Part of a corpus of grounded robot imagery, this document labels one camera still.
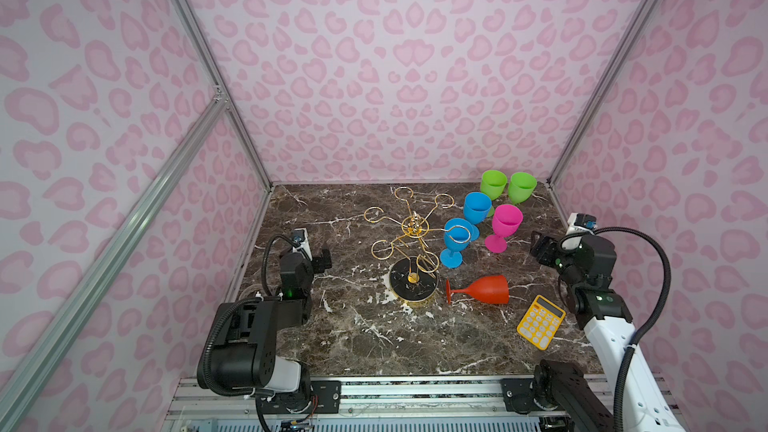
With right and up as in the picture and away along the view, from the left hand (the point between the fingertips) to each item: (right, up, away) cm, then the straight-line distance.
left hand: (311, 239), depth 91 cm
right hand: (+64, +3, -14) cm, 66 cm away
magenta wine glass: (+59, +6, 0) cm, 60 cm away
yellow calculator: (+66, -22, -7) cm, 70 cm away
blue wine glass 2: (+45, +1, +2) cm, 45 cm away
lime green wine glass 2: (+58, +17, +10) cm, 62 cm away
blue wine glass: (+50, +9, +1) cm, 51 cm away
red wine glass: (+53, -14, -4) cm, 55 cm away
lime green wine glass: (+66, +16, +7) cm, 69 cm away
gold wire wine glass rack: (+31, -11, +1) cm, 33 cm away
